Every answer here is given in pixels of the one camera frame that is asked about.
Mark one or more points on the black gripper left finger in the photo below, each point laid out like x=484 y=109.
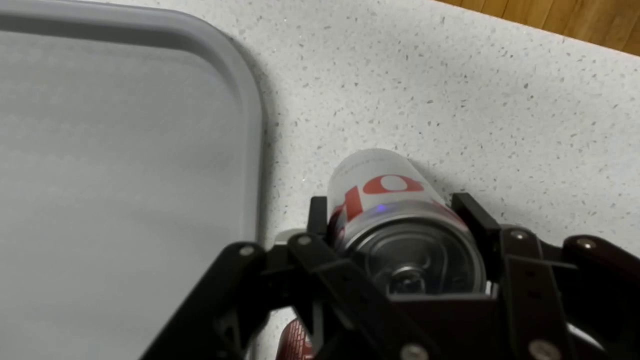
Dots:
x=344 y=312

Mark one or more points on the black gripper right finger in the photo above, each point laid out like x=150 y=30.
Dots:
x=576 y=300

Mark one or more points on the silver soda can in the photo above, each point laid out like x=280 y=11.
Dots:
x=398 y=228

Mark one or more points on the grey plastic tray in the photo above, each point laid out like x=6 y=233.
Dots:
x=130 y=144

